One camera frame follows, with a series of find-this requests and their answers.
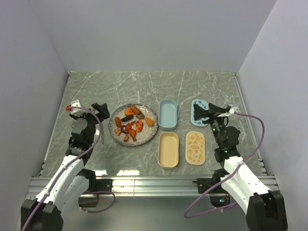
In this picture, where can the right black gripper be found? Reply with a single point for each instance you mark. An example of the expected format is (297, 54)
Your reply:
(200, 112)

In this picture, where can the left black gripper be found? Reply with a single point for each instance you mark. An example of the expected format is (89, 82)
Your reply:
(102, 109)

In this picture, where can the black sea cucumber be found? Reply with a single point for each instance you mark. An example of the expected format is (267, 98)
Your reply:
(127, 118)

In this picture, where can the red-brown meat slab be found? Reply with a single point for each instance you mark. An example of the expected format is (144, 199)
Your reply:
(135, 109)

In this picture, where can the dark glazed food piece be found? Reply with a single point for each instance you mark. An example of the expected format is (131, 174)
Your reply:
(140, 116)

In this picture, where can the orange fried cutlet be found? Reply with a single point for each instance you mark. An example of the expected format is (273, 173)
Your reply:
(149, 121)

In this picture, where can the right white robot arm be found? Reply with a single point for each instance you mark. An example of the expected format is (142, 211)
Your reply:
(264, 208)

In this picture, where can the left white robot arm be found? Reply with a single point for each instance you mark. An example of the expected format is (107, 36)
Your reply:
(47, 210)

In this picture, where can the blue lunch box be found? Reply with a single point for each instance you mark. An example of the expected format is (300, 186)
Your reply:
(167, 119)

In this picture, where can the beige lunch box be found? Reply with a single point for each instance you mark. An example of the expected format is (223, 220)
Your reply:
(168, 150)

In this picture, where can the blue patterned lid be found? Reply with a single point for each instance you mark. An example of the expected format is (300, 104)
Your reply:
(203, 104)

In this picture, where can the orange oval nugget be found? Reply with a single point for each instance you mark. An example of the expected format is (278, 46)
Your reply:
(118, 122)

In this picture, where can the beige patterned lid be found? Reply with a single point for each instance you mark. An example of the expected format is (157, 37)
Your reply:
(195, 153)

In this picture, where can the speckled round plate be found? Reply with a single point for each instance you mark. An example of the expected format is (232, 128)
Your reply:
(142, 137)

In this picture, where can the bacon piece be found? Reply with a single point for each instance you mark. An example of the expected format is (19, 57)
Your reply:
(126, 138)

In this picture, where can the orange drumstick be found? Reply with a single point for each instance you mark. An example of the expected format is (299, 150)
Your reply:
(132, 133)

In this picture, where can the spotted orange food piece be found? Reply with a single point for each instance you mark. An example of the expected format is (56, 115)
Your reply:
(139, 125)

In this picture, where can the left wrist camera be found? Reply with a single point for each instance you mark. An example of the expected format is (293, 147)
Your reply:
(75, 108)

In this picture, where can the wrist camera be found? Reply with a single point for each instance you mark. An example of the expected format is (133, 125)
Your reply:
(75, 108)
(232, 108)

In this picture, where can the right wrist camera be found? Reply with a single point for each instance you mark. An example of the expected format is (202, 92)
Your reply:
(232, 108)

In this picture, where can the aluminium frame rail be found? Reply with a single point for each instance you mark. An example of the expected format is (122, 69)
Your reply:
(148, 186)

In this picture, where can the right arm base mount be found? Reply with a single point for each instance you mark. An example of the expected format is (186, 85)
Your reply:
(204, 184)

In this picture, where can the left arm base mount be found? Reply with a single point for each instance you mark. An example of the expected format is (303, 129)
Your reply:
(96, 184)

